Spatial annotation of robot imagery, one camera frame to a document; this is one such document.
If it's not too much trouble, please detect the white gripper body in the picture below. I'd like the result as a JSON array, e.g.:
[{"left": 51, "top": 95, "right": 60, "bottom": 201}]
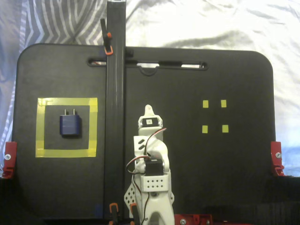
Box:
[{"left": 133, "top": 127, "right": 169, "bottom": 174}]

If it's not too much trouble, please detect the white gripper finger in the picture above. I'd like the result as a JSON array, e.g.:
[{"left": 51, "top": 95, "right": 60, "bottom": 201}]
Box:
[{"left": 137, "top": 104, "right": 164, "bottom": 129}]

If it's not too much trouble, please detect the blue charger block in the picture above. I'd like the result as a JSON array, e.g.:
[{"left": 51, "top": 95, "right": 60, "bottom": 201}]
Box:
[{"left": 59, "top": 108, "right": 83, "bottom": 139}]

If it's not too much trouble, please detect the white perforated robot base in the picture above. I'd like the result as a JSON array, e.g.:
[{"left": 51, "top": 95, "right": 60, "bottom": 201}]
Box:
[{"left": 123, "top": 182, "right": 175, "bottom": 218}]

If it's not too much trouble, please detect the long black bar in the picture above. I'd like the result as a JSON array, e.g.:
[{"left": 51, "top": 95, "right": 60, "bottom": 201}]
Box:
[{"left": 104, "top": 0, "right": 128, "bottom": 220}]

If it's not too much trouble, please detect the small orange clamp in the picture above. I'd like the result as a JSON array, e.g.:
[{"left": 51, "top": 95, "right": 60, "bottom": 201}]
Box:
[
  {"left": 129, "top": 202, "right": 139, "bottom": 225},
  {"left": 109, "top": 202, "right": 120, "bottom": 225}
]

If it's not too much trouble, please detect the yellow tape square outline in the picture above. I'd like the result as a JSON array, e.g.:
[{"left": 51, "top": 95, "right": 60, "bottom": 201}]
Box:
[{"left": 35, "top": 97, "right": 98, "bottom": 158}]

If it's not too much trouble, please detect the white gray patterned bed sheet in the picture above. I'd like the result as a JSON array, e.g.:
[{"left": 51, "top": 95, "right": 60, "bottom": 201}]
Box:
[{"left": 0, "top": 0, "right": 300, "bottom": 179}]

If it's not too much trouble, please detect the red corner clamp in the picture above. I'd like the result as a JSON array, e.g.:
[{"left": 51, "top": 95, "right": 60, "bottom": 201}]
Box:
[
  {"left": 2, "top": 141, "right": 18, "bottom": 179},
  {"left": 270, "top": 141, "right": 285, "bottom": 177}
]

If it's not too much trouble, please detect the thin robot servo cable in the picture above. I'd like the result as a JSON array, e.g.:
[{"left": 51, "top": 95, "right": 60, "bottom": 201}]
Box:
[
  {"left": 139, "top": 191, "right": 150, "bottom": 225},
  {"left": 144, "top": 127, "right": 168, "bottom": 157},
  {"left": 126, "top": 156, "right": 151, "bottom": 175}
]

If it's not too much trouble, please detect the red base bracket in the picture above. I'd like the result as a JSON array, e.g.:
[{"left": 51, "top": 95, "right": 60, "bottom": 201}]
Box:
[{"left": 173, "top": 213, "right": 213, "bottom": 225}]

